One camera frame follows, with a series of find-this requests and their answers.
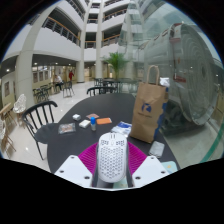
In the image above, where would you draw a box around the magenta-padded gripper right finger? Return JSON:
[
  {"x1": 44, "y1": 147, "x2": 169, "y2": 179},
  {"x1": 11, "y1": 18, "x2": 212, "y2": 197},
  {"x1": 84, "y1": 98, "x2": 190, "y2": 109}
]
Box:
[{"x1": 126, "y1": 141, "x2": 170, "y2": 188}]

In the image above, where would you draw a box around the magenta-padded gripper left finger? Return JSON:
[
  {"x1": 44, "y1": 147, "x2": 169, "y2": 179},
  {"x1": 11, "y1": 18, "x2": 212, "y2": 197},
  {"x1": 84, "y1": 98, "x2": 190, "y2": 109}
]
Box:
[{"x1": 54, "y1": 142, "x2": 100, "y2": 188}]

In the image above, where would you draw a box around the white honeycomb computer mouse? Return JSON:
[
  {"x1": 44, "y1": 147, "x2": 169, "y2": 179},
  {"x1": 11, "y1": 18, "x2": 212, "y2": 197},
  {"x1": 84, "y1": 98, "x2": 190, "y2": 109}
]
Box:
[{"x1": 96, "y1": 131, "x2": 129, "y2": 184}]

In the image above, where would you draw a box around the light teal mouse pad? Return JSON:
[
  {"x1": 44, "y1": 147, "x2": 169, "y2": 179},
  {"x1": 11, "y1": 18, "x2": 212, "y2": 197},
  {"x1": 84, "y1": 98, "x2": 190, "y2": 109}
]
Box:
[{"x1": 111, "y1": 160, "x2": 180, "y2": 190}]

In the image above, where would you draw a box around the grey fabric pouch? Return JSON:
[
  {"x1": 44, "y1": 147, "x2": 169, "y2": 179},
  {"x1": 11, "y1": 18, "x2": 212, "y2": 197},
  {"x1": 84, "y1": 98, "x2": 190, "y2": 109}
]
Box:
[{"x1": 148, "y1": 140, "x2": 166, "y2": 159}]

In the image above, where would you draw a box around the clear plastic packet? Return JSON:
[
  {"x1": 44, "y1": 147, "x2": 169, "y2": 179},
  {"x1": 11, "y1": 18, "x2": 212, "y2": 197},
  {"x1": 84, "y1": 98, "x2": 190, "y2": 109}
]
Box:
[{"x1": 57, "y1": 122, "x2": 77, "y2": 135}]

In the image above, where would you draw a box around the white rectangular box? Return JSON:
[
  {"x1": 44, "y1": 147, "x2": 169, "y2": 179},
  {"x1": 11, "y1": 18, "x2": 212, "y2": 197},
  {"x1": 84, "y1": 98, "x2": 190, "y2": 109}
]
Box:
[{"x1": 78, "y1": 119, "x2": 92, "y2": 130}]

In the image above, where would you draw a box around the black spindle-back chair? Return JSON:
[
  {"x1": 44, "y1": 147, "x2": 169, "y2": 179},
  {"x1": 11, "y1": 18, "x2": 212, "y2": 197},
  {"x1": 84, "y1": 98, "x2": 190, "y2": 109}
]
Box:
[{"x1": 20, "y1": 100, "x2": 60, "y2": 161}]

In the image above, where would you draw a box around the small blue-capped white bottle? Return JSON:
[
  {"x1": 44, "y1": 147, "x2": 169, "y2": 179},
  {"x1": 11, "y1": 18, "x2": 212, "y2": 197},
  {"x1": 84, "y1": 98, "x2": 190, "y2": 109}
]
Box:
[{"x1": 89, "y1": 116, "x2": 98, "y2": 132}]

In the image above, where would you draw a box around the blue white plastic packet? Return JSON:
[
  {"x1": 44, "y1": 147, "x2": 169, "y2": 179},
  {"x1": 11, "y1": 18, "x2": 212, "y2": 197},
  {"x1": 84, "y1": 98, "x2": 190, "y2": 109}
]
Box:
[{"x1": 110, "y1": 120, "x2": 133, "y2": 138}]

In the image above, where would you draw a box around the brown flat card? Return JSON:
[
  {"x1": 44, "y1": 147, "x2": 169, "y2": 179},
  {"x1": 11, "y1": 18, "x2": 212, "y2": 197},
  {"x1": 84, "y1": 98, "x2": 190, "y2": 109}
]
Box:
[{"x1": 85, "y1": 112, "x2": 101, "y2": 120}]

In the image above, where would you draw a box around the orange flat card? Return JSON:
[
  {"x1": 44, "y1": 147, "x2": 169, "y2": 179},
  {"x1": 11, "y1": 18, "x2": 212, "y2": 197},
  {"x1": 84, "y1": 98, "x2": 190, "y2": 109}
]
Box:
[{"x1": 95, "y1": 116, "x2": 113, "y2": 126}]

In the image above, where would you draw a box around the brown paper bag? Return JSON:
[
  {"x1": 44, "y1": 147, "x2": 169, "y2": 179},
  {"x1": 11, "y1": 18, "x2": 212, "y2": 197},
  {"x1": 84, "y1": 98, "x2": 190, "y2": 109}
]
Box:
[{"x1": 129, "y1": 64, "x2": 170, "y2": 145}]

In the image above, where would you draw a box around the group of dark chairs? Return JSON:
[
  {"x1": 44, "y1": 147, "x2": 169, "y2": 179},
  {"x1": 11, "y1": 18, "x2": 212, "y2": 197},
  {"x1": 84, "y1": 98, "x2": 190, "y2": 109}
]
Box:
[{"x1": 32, "y1": 80, "x2": 76, "y2": 104}]

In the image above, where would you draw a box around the white lattice chair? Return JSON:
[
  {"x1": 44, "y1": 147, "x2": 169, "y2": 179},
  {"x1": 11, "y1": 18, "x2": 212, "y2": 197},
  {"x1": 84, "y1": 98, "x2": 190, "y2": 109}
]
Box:
[{"x1": 12, "y1": 93, "x2": 28, "y2": 125}]

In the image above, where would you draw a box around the black curved-back chair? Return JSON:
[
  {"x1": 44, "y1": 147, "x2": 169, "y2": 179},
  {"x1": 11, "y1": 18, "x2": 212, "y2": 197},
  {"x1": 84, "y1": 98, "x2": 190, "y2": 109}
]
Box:
[{"x1": 86, "y1": 85, "x2": 118, "y2": 98}]

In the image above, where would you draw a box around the light wooden chair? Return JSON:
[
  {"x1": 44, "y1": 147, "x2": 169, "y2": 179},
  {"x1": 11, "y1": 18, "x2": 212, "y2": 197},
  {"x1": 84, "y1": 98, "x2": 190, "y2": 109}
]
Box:
[{"x1": 0, "y1": 102, "x2": 18, "y2": 155}]

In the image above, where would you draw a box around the white paper in bag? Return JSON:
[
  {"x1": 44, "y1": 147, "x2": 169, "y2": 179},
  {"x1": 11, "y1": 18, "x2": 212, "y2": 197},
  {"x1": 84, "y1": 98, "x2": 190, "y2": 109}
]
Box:
[{"x1": 158, "y1": 76, "x2": 171, "y2": 89}]

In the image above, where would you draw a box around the large white round machine exhibit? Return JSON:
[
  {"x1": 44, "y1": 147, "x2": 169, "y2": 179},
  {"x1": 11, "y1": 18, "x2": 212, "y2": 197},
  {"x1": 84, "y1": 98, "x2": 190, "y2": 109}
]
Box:
[{"x1": 142, "y1": 22, "x2": 222, "y2": 127}]

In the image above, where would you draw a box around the potted green palm plant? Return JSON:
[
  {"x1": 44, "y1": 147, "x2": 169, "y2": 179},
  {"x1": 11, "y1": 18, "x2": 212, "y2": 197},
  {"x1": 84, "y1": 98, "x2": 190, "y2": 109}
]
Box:
[{"x1": 102, "y1": 51, "x2": 130, "y2": 81}]

